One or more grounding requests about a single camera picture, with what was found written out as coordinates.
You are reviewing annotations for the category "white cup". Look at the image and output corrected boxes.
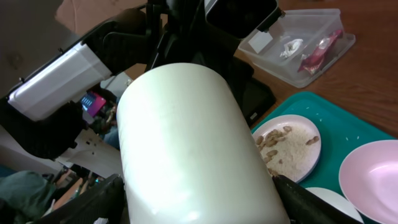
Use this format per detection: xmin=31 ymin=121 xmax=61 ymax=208
xmin=117 ymin=63 xmax=289 ymax=224

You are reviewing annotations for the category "teal serving tray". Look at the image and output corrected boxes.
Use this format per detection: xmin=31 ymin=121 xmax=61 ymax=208
xmin=251 ymin=91 xmax=398 ymax=224

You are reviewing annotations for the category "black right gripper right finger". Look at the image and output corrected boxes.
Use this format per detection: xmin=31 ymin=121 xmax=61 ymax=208
xmin=272 ymin=175 xmax=360 ymax=224

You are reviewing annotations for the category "white paper tissue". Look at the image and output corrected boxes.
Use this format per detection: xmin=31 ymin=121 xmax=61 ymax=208
xmin=280 ymin=39 xmax=303 ymax=58

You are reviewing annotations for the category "red snack wrapper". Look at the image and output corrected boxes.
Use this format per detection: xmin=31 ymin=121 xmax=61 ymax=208
xmin=297 ymin=29 xmax=343 ymax=75

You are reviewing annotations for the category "black plastic tray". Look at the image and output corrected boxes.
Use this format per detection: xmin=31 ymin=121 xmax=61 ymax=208
xmin=228 ymin=57 xmax=276 ymax=126

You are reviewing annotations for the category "white bowl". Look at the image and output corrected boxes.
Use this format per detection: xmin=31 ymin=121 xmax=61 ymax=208
xmin=307 ymin=187 xmax=364 ymax=223

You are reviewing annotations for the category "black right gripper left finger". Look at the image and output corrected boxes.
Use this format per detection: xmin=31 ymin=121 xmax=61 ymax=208
xmin=37 ymin=174 xmax=125 ymax=224

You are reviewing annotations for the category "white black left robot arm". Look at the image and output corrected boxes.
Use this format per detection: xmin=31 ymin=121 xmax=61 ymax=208
xmin=1 ymin=1 xmax=254 ymax=160

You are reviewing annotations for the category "clear plastic waste bin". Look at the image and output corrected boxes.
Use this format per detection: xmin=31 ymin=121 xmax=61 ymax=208
xmin=238 ymin=9 xmax=356 ymax=88

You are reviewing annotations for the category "pink plate with rice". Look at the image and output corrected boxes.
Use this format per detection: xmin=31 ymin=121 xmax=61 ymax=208
xmin=252 ymin=114 xmax=322 ymax=183

